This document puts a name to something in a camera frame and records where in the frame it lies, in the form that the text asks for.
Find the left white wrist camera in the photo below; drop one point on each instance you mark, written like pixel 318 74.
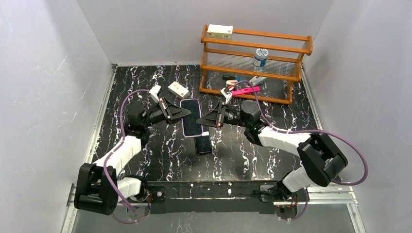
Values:
pixel 154 93

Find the pink-edged dark smartphone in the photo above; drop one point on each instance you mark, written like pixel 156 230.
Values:
pixel 191 117

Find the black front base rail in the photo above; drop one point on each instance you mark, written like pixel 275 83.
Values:
pixel 215 197

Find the pink highlighter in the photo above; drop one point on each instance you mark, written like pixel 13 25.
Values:
pixel 244 91

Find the white red small box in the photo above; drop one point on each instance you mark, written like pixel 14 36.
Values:
pixel 178 90

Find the white teal stapler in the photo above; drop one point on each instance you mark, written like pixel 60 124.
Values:
pixel 257 80

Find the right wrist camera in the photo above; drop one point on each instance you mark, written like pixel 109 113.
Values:
pixel 227 94

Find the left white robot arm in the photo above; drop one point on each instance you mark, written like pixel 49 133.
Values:
pixel 98 189

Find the white smartphone dark screen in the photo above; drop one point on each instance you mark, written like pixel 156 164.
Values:
pixel 203 144

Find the black phone case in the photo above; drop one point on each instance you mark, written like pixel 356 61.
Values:
pixel 202 153

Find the beige small stapler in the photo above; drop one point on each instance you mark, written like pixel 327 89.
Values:
pixel 229 83

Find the blue white round jar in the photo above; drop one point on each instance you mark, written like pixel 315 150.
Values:
pixel 260 57

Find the lavender smartphone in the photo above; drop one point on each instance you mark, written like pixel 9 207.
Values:
pixel 182 122

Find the black teal marker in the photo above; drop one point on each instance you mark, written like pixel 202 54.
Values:
pixel 231 79

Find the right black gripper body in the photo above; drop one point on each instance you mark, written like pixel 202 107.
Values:
pixel 219 114

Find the white box on shelf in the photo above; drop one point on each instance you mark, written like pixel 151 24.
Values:
pixel 219 31

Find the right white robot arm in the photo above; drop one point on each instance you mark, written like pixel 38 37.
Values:
pixel 321 159

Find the orange wooden shelf rack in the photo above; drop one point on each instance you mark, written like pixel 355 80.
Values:
pixel 246 54

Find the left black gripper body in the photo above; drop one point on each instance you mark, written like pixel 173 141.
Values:
pixel 165 110

